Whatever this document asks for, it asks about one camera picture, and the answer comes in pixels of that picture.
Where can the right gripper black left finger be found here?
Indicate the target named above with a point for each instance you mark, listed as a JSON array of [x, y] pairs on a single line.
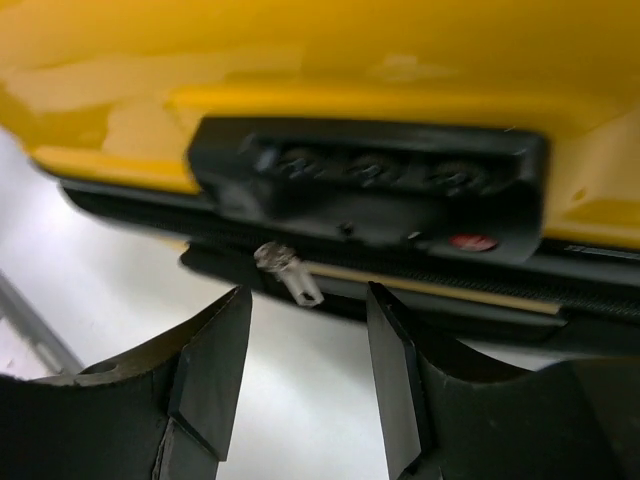
[[164, 409]]

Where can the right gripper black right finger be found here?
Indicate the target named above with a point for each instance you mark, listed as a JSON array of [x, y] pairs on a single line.
[[448, 411]]

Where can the yellow suitcase with grey lining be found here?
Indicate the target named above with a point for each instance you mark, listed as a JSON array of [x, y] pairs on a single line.
[[479, 158]]

